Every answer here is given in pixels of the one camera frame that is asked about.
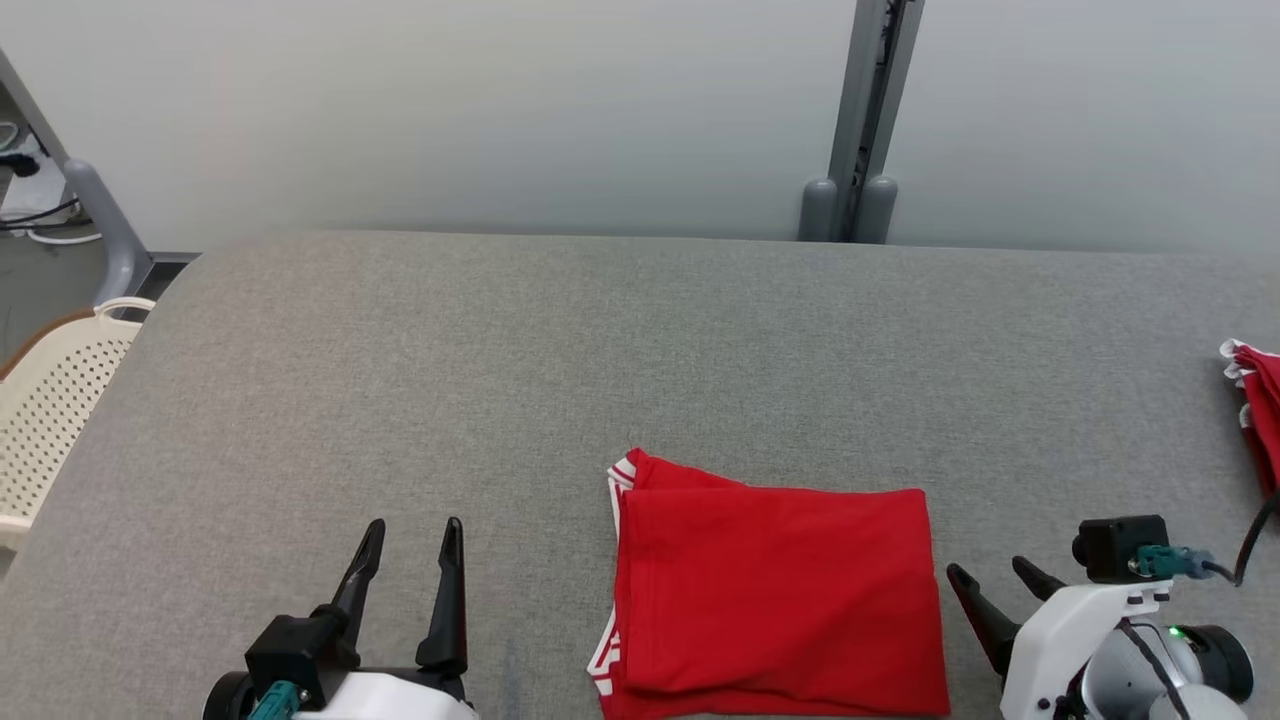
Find red jersey with black lettering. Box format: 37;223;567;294
585;448;951;720

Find teal right camera connector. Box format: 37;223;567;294
1130;545;1216;581

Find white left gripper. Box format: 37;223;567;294
300;516;483;720

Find teal camera connector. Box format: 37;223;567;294
1130;545;1216;581
248;680;301;720

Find red shorts with white stripe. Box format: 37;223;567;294
1218;338;1280;501

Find grey cylindrical post foot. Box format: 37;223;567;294
798;178;839;242
855;176;899;245

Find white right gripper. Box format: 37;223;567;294
947;556;1176;720

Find cream perforated laundry basket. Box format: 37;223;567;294
0;297;158;551

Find grey metal partition post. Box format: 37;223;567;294
828;0;926;243

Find teal left camera connector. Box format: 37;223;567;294
248;680;301;720

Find grey metal frame leg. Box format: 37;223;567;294
0;50;153;306

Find black floor cable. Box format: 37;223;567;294
0;150;81;233

